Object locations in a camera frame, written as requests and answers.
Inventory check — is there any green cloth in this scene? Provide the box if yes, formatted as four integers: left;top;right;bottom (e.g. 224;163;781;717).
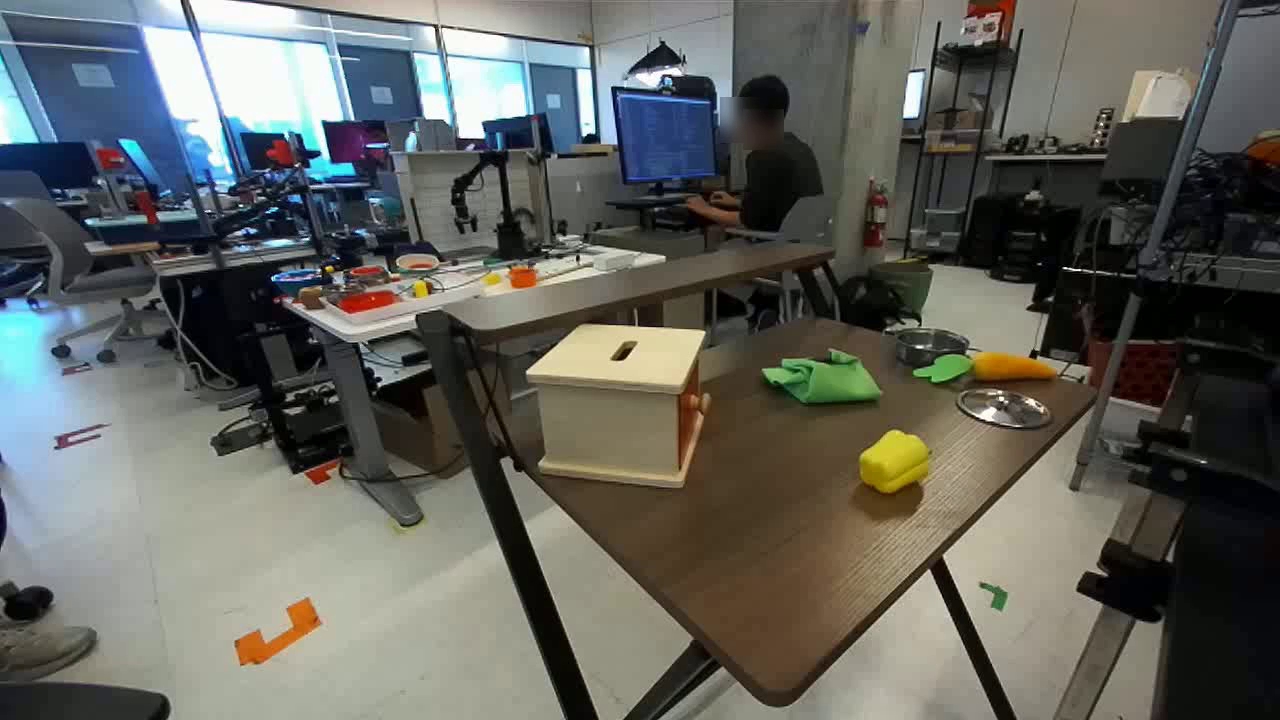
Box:
765;347;880;407

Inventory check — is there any yellow toy corn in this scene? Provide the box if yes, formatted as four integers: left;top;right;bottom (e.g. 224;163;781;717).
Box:
912;351;1057;389

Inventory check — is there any computer monitor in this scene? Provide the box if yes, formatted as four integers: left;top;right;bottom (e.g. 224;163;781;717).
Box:
613;88;718;189

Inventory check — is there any white cluttered work table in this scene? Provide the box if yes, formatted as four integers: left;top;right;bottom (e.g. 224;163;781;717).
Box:
278;237;668;530

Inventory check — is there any grey shoe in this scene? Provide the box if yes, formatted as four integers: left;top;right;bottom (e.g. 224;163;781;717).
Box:
0;622;98;681

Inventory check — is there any small metal pot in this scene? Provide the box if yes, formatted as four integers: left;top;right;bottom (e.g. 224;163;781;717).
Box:
892;327;968;369

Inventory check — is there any grey office chair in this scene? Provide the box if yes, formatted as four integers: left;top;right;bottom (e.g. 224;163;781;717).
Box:
0;197;158;362

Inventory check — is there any seated person dark shirt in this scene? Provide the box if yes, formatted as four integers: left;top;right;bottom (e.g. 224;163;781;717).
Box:
689;74;824;233

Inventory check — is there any dark wooden folding table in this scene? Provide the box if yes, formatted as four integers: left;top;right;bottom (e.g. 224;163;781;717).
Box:
415;244;1092;720

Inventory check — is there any round metal pot lid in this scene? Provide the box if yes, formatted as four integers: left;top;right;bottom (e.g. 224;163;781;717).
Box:
955;389;1054;433

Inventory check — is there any small black robot arm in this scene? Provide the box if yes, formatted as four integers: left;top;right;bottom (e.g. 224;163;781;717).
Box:
448;149;534;261

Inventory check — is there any yellow toy block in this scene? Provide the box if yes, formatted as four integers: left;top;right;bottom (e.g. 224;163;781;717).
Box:
860;428;933;497

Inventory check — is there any red fire extinguisher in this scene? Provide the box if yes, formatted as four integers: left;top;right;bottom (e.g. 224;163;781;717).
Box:
863;181;889;249

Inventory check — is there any cream wooden box red drawer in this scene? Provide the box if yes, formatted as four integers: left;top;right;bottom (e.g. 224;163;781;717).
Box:
527;324;708;489

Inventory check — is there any black metal shelf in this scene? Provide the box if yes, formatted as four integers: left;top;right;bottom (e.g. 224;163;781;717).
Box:
910;29;1023;254

